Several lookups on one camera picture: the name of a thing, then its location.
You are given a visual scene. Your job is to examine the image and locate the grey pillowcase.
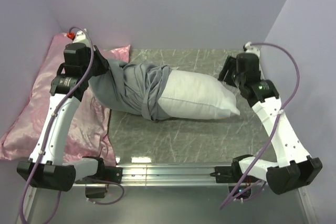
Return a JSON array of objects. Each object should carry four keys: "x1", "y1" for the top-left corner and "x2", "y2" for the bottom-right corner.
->
[{"x1": 89, "y1": 59, "x2": 172, "y2": 121}]

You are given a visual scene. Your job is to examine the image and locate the white pillow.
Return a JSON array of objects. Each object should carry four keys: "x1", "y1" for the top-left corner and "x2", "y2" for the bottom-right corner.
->
[{"x1": 158, "y1": 70, "x2": 240, "y2": 120}]

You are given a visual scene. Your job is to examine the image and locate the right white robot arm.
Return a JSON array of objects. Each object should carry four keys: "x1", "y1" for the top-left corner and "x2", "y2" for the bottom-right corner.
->
[{"x1": 218, "y1": 52, "x2": 323, "y2": 195}]

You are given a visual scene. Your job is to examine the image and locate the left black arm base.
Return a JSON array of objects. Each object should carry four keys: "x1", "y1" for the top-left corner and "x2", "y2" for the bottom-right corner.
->
[{"x1": 84, "y1": 167, "x2": 123, "y2": 200}]

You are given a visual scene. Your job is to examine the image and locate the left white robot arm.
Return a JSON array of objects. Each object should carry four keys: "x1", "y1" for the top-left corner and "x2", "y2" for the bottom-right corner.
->
[{"x1": 17, "y1": 42, "x2": 109, "y2": 191}]

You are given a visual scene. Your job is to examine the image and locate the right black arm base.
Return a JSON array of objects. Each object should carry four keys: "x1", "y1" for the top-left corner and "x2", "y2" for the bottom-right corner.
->
[{"x1": 210, "y1": 165, "x2": 257, "y2": 196}]

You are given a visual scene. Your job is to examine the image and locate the pink floral pillow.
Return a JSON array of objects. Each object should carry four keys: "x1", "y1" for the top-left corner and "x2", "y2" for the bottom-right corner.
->
[{"x1": 1, "y1": 33, "x2": 115, "y2": 166}]

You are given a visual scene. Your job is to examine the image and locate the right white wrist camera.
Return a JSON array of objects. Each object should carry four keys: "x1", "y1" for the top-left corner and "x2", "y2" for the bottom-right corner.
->
[{"x1": 243, "y1": 41, "x2": 260, "y2": 58}]

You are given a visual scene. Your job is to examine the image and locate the aluminium side rail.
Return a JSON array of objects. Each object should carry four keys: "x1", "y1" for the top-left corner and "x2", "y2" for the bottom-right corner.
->
[{"x1": 258, "y1": 50, "x2": 265, "y2": 79}]

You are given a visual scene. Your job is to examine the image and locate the aluminium mounting rail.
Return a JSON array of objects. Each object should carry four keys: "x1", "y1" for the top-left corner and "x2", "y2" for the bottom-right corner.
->
[{"x1": 60, "y1": 163, "x2": 266, "y2": 187}]

